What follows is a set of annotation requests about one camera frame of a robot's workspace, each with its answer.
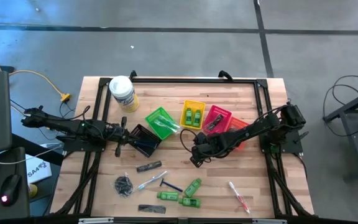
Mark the orange plastic basket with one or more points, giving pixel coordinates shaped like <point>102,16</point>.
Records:
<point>238,122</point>

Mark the red wrapped toothbrush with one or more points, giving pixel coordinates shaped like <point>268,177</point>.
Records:
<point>238,197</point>

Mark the red plastic basket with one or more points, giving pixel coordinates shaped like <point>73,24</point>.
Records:
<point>222,112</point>

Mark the blue disposable razor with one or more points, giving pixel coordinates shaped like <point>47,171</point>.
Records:
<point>141,145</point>
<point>149,142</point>
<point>170,186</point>

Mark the black comb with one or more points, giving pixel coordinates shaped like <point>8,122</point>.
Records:
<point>151,209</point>
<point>214,122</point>
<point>148,166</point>

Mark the grey metal bracket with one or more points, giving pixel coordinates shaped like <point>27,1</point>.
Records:
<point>95,221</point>
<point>269,221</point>

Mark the black plastic basket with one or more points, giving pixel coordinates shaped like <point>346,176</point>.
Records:
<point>149,152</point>

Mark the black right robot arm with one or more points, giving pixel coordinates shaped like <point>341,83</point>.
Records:
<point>253,130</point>

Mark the small yellow round item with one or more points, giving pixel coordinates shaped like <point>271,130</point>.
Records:
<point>32,190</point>

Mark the yellow plastic basket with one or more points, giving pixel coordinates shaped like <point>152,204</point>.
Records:
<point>193,104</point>

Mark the green plastic basket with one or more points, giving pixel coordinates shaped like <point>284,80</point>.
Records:
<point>154,130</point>

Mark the black desk leg frame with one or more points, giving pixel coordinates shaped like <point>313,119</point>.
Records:
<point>357,146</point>

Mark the blue toothbrush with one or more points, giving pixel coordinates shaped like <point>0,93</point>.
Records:
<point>151,180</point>

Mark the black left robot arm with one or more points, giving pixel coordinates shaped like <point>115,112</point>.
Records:
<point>61,124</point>

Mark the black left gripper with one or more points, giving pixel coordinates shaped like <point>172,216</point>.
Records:
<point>115,136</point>

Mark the Lysol wipes canister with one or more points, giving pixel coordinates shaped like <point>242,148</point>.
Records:
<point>123,90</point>

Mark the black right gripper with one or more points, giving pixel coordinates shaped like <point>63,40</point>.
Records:
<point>208,147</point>

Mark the black computer mouse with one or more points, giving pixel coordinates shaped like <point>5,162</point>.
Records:
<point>10,186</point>

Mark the green Pert shampoo bottle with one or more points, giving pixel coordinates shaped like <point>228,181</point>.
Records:
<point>167,195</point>
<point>197,118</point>
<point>188,116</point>
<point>190,202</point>
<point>192,187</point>

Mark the dark side desk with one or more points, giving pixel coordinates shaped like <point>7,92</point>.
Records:
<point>17,161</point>

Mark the black table clamp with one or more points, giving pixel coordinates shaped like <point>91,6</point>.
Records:
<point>225,74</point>
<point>132,74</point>

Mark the white printed paper box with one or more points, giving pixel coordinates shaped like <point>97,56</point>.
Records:
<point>37,171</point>

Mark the black aluminium table frame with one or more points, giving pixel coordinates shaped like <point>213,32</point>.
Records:
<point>213,80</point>

